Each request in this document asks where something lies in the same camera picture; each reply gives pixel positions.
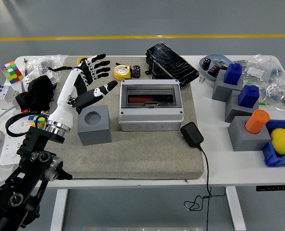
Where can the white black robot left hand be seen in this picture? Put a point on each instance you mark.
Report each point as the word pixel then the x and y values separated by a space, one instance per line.
pixel 65 103

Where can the orange cylinder battery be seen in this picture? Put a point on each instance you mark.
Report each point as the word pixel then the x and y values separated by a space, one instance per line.
pixel 140 99
pixel 256 122

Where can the grey junction box clear lid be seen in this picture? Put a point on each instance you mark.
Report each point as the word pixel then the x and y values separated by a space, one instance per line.
pixel 152 118

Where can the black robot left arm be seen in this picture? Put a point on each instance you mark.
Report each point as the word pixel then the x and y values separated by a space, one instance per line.
pixel 24 187

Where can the black cloth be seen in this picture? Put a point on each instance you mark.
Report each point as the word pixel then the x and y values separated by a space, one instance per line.
pixel 36 93

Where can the multicolour puzzle cube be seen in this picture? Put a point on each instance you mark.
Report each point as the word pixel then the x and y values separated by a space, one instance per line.
pixel 11 72
pixel 40 124

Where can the grey block with round hole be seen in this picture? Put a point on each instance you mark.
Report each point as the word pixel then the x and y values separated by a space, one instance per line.
pixel 94 134

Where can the white purple carton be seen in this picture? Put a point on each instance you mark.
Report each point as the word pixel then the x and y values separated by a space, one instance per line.
pixel 33 75

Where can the clear bag with grey parts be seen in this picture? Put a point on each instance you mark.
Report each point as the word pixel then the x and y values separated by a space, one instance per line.
pixel 46 63

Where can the yellow square tape measure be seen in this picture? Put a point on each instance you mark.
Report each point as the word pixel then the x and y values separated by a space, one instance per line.
pixel 80 60

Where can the thin metal pen tool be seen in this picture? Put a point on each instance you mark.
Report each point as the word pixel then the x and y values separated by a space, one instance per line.
pixel 25 69

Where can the white circuit breaker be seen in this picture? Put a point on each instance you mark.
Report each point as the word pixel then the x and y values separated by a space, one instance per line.
pixel 1 96

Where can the yellow round tape measure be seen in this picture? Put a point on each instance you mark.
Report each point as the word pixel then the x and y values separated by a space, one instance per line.
pixel 121 72

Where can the white power strip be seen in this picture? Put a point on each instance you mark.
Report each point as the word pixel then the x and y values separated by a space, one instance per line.
pixel 10 144

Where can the black capacitor with silver print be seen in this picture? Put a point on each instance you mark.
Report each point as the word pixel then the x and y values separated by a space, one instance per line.
pixel 136 71

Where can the grey-brown fabric mat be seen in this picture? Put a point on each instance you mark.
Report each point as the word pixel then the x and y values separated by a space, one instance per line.
pixel 132 154

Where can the white table leg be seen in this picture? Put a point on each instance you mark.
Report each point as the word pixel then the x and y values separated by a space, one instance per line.
pixel 236 209
pixel 59 209

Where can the black cracked glossy case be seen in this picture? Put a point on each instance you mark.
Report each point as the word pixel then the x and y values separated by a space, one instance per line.
pixel 171 60

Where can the black power adapter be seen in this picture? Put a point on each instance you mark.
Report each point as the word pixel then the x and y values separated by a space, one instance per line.
pixel 191 134

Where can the dark brown capacitor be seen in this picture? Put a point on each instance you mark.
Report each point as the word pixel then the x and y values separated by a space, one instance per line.
pixel 214 69

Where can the grey holder block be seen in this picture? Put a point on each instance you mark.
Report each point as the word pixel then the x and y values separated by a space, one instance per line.
pixel 245 142
pixel 233 110
pixel 220 91

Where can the blue-grey oval tray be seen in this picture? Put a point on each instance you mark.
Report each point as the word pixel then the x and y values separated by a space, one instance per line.
pixel 215 57

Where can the small metal part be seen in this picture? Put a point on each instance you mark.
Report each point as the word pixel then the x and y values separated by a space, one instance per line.
pixel 220 64

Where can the blue stepped block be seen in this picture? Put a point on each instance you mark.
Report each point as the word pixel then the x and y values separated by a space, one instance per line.
pixel 232 74
pixel 248 96

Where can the clear bag of small parts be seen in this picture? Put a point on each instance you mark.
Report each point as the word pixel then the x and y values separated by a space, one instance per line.
pixel 255 71
pixel 279 92

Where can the small green part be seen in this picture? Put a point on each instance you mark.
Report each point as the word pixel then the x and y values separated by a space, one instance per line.
pixel 262 103

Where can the blue plastic parts bin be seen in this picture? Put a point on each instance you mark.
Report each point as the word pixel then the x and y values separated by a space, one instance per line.
pixel 272 156

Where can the yellow lemon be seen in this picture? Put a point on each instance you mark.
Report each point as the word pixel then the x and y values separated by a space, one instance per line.
pixel 282 140

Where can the black table control panel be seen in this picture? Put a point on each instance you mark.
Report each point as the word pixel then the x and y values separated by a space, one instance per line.
pixel 275 188

